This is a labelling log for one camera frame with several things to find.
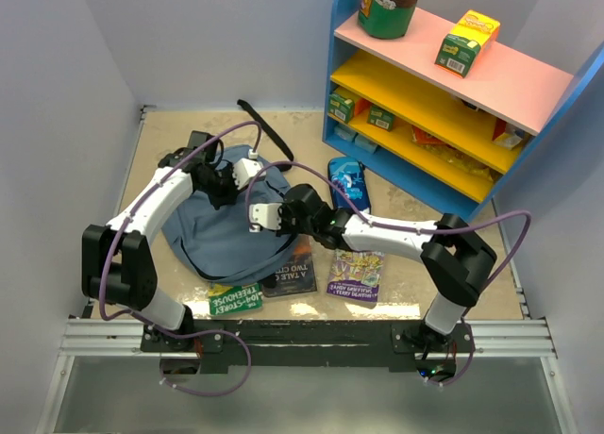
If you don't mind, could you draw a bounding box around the blue student backpack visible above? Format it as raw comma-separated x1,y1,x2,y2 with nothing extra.
161,141,299,286

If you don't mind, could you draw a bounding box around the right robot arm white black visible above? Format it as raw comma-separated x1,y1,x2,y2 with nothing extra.
250,184,496,352

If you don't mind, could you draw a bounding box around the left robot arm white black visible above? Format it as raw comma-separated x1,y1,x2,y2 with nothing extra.
81,131,240,351

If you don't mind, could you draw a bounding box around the yellow snack bag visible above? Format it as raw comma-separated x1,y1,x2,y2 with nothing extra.
431,145,500,182

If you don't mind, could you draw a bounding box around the dark tale book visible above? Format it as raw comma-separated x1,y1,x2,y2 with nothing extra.
261,237,317,298

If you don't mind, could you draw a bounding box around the blue patterned pencil case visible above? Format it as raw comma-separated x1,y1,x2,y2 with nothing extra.
327,157,371,214

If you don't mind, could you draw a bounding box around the purple treehouse book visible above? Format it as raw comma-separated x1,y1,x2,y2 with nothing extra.
327,250,385,308

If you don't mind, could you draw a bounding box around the light blue box left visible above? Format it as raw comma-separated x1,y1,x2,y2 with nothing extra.
333,124,357,142

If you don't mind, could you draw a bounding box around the light blue box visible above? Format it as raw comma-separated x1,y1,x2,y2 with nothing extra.
333,124,357,142
354,134,378,154

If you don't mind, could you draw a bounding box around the light blue box right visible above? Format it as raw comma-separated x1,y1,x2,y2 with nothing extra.
354,134,378,154

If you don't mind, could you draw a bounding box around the green treehouse book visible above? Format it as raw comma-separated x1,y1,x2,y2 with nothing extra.
209,283,263,317

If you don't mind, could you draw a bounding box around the green box left shelf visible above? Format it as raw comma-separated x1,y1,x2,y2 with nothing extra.
327,87,355,123

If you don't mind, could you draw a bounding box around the green box shelf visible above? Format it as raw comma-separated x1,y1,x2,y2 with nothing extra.
327,87,355,123
367,105,395,131

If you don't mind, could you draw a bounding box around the green box middle shelf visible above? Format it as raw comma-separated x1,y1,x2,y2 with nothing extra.
367,105,395,131

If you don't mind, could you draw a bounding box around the orange snack packet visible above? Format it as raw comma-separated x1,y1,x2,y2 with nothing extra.
411,125,445,146

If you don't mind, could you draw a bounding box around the colourful wooden shelf unit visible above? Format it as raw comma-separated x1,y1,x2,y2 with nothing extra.
323,0,603,220

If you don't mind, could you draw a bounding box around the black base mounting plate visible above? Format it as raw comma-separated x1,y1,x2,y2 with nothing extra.
141,320,476,378

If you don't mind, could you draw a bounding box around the red yellow box right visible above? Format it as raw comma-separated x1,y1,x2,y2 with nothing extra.
492,118,530,150

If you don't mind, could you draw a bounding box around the green brown canister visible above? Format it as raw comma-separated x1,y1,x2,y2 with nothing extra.
358,0,418,40

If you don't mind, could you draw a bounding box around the yellow green carton box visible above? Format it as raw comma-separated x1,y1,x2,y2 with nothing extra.
435,9,501,78

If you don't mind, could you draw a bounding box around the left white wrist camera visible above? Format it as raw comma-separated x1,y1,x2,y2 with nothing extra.
232,159,262,190

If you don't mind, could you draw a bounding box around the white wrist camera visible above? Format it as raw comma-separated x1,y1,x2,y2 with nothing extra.
248,203,281,232
232,159,262,190

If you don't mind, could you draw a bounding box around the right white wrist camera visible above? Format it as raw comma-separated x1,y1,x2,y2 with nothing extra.
248,203,281,232

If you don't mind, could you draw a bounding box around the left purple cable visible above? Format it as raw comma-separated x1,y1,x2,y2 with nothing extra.
96,120,263,397

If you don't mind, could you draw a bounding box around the purple cable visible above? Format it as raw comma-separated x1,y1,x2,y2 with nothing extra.
244,160,533,388
96,120,263,397

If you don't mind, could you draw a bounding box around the aluminium frame rail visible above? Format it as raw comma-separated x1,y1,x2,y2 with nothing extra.
38,108,579,433

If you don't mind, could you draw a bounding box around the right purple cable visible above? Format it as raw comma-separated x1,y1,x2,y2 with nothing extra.
244,160,533,388

